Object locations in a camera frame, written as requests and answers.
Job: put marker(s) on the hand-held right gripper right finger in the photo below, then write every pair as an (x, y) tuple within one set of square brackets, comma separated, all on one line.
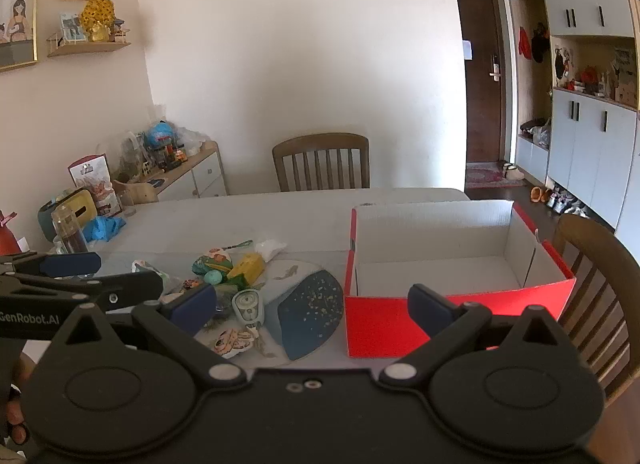
[(430, 306)]

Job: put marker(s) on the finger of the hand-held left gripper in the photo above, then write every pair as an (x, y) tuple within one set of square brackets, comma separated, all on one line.
[(135, 285), (70, 264)]

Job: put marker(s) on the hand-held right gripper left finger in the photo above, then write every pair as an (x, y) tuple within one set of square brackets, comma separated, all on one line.
[(192, 309)]

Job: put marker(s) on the white green wrapper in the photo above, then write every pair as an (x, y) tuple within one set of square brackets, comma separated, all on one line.
[(145, 266)]

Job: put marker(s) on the dark printed packet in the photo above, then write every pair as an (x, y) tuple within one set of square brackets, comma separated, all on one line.
[(192, 285)]

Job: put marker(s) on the olive green packet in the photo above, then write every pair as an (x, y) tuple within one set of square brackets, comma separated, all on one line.
[(224, 304)]

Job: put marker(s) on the teal egg-shaped toy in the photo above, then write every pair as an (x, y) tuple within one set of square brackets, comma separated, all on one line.
[(214, 277)]

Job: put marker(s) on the red cardboard box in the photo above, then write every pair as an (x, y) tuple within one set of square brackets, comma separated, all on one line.
[(380, 324)]

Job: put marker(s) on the yellow snack packet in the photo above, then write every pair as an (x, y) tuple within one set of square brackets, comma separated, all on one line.
[(247, 266)]

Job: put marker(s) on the white plastic packet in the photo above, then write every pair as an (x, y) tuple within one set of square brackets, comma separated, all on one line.
[(270, 249)]

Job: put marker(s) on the person's left hand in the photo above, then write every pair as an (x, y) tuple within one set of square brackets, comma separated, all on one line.
[(15, 411)]

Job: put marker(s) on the glass bottle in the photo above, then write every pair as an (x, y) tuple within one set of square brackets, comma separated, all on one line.
[(67, 229)]

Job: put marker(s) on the blue plastic bag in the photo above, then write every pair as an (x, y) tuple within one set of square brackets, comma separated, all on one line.
[(102, 229)]

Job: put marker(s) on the yellow teal tissue box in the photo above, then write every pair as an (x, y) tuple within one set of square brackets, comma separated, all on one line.
[(75, 204)]

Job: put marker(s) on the red container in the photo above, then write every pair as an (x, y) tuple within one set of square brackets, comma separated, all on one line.
[(7, 241)]

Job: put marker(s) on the red white paper bag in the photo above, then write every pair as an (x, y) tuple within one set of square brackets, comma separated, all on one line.
[(90, 173)]

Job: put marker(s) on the dark blue speckled pouch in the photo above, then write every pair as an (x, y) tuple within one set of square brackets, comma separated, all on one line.
[(310, 314)]

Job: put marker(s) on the white wooden sideboard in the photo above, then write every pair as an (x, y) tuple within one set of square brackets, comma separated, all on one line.
[(200, 176)]

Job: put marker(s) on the patterned door rug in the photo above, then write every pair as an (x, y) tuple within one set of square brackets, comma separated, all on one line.
[(485, 177)]

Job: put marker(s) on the blue round toy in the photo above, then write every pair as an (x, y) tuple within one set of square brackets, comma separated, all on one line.
[(160, 133)]

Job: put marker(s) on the orange slippers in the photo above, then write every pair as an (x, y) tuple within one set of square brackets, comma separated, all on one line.
[(539, 195)]

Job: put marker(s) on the white plastic bag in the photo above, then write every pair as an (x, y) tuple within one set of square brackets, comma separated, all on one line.
[(190, 138)]

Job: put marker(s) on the beige slippers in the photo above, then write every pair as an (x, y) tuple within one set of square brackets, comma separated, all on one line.
[(513, 172)]

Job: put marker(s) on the row of shoes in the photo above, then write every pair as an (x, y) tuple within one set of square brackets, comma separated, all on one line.
[(565, 201)]

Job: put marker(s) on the wooden slatted chair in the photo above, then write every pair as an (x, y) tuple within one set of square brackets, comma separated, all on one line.
[(595, 239), (320, 141)]

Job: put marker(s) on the dark wooden door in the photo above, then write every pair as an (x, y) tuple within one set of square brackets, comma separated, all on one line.
[(480, 108)]

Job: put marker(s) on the photo card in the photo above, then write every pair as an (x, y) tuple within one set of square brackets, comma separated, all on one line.
[(72, 26)]

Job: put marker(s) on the silver door lock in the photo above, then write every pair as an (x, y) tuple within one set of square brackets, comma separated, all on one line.
[(495, 68)]

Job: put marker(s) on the yellow flower bouquet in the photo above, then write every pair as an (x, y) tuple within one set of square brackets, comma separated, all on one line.
[(97, 16)]

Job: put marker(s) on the large gold framed picture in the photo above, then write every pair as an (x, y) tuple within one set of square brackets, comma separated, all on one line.
[(17, 8)]

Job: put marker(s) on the wooden wall shelf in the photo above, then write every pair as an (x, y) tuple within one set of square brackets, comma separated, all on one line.
[(90, 47)]

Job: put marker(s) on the white wall cabinet unit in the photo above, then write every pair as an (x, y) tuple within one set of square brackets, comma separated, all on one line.
[(585, 133)]

